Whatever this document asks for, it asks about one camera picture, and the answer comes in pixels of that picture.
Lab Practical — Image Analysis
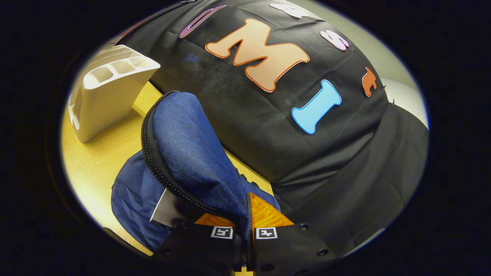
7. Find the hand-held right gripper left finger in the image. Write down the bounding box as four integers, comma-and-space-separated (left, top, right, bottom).
160, 212, 243, 273

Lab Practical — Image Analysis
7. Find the dark grey book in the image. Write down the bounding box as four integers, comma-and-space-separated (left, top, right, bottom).
149, 187, 192, 230

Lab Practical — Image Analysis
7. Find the black backdrop cloth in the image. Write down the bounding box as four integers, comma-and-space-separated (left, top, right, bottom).
119, 0, 429, 258

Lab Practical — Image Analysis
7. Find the blue schoolbag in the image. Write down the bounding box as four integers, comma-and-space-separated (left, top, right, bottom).
111, 90, 283, 252

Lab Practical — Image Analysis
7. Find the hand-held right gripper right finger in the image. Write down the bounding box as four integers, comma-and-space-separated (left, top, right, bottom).
247, 192, 339, 274

